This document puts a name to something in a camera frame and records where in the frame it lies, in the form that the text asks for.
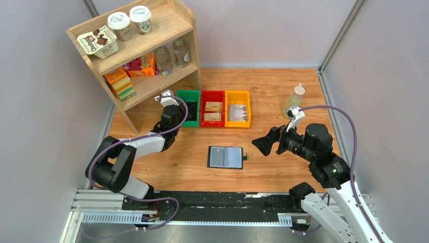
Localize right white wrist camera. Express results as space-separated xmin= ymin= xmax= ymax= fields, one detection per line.
xmin=285 ymin=106 xmax=306 ymax=132

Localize green yellow sponge pack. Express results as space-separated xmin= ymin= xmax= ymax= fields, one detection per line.
xmin=111 ymin=75 xmax=137 ymax=102

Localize left white lidded cup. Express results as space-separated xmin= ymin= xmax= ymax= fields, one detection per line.
xmin=107 ymin=12 xmax=133 ymax=42

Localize green plastic bin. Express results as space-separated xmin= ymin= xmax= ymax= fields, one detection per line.
xmin=177 ymin=90 xmax=201 ymax=127

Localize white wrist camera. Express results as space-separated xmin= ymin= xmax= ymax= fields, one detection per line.
xmin=155 ymin=90 xmax=178 ymax=107
xmin=285 ymin=106 xmax=306 ymax=132

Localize green squeeze bottle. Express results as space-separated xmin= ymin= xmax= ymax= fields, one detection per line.
xmin=282 ymin=83 xmax=306 ymax=118

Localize yellow plastic bin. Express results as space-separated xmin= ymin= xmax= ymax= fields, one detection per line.
xmin=225 ymin=90 xmax=251 ymax=128

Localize red plastic bin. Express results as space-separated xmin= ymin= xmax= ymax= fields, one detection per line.
xmin=200 ymin=90 xmax=225 ymax=127

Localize black credit cards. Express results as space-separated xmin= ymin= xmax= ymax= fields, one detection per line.
xmin=186 ymin=101 xmax=199 ymax=122

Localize right white lidded cup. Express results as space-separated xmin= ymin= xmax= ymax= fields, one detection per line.
xmin=129 ymin=5 xmax=152 ymax=35

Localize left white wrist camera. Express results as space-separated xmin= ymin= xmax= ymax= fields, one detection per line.
xmin=155 ymin=90 xmax=178 ymax=107

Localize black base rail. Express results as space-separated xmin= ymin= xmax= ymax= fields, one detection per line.
xmin=122 ymin=191 xmax=304 ymax=218

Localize clear glass jar right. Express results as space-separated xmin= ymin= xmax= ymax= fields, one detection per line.
xmin=173 ymin=38 xmax=190 ymax=67

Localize chocolate pudding tub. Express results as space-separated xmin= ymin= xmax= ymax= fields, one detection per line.
xmin=77 ymin=25 xmax=119 ymax=59

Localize white lidded cup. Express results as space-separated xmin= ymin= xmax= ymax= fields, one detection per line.
xmin=129 ymin=5 xmax=152 ymax=35
xmin=107 ymin=12 xmax=133 ymax=42

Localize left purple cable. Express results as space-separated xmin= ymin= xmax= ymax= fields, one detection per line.
xmin=88 ymin=95 xmax=189 ymax=231

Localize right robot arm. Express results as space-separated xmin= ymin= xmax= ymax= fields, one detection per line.
xmin=252 ymin=124 xmax=391 ymax=242

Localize silver patterned cards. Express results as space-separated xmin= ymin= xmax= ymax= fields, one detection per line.
xmin=228 ymin=104 xmax=247 ymax=122

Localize orange snack box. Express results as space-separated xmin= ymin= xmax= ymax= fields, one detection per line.
xmin=122 ymin=53 xmax=159 ymax=77

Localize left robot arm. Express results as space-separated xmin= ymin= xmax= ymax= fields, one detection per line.
xmin=85 ymin=104 xmax=188 ymax=199

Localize wooden shelf unit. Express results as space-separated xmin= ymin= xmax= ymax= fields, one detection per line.
xmin=66 ymin=1 xmax=201 ymax=134

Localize black card holder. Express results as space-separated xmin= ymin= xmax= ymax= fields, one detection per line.
xmin=207 ymin=146 xmax=247 ymax=170

